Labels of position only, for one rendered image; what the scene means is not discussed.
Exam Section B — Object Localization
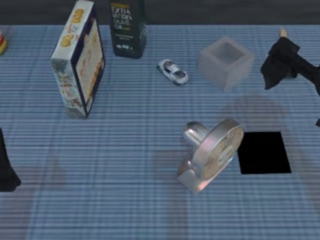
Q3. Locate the white toy car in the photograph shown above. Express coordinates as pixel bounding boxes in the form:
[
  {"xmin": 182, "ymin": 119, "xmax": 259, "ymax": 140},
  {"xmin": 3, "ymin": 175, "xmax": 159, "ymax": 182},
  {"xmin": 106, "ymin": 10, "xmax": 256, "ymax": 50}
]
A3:
[{"xmin": 156, "ymin": 58, "xmax": 189, "ymax": 87}]

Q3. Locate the translucent grey cube container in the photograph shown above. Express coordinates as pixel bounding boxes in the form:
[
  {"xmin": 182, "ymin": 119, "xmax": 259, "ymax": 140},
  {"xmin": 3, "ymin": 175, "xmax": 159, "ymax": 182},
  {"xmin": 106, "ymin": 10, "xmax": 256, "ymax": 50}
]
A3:
[{"xmin": 198, "ymin": 35, "xmax": 256, "ymax": 92}]

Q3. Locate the dark green olive oil bottle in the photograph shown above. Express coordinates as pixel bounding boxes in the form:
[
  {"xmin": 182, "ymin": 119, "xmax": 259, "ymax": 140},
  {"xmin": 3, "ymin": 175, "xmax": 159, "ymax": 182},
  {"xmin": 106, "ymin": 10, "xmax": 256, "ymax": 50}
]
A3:
[{"xmin": 108, "ymin": 0, "xmax": 148, "ymax": 60}]

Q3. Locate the white and blue cereal box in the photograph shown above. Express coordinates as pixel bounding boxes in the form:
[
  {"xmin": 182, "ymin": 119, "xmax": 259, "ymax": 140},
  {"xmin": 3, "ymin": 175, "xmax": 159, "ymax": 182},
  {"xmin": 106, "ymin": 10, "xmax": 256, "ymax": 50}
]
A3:
[{"xmin": 50, "ymin": 0, "xmax": 107, "ymax": 120}]

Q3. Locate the red and yellow toy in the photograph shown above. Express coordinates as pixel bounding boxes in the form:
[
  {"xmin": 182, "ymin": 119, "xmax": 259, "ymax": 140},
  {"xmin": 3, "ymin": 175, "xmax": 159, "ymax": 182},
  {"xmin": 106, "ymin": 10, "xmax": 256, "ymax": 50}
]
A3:
[{"xmin": 0, "ymin": 29, "xmax": 8, "ymax": 56}]

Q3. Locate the black hammer with wooden handle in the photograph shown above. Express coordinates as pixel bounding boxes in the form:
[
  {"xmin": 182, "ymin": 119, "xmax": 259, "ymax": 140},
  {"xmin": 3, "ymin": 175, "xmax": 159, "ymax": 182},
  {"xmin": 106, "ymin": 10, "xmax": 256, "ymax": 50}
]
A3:
[{"xmin": 260, "ymin": 28, "xmax": 320, "ymax": 96}]

